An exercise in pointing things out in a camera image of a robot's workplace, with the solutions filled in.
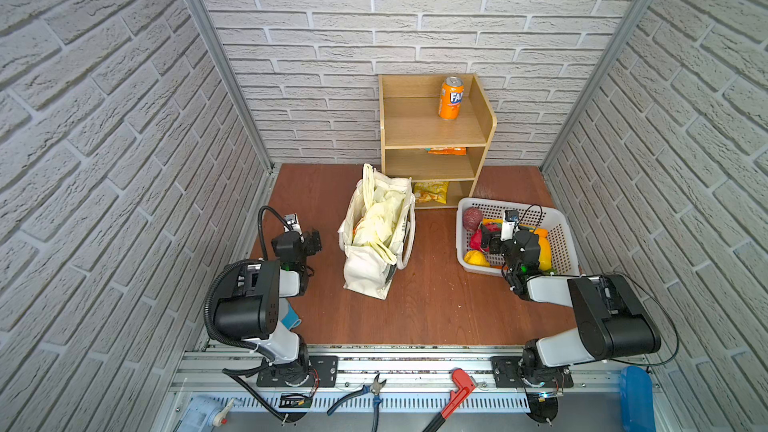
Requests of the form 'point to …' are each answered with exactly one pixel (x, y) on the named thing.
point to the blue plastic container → (637, 405)
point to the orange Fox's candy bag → (462, 151)
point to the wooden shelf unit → (435, 132)
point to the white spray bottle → (203, 413)
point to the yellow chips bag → (431, 191)
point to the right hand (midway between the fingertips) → (497, 222)
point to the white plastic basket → (564, 255)
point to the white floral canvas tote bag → (366, 272)
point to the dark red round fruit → (471, 218)
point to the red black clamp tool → (458, 399)
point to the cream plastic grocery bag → (382, 206)
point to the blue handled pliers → (374, 388)
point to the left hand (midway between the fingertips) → (297, 228)
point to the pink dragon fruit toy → (476, 236)
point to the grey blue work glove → (291, 319)
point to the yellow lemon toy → (476, 258)
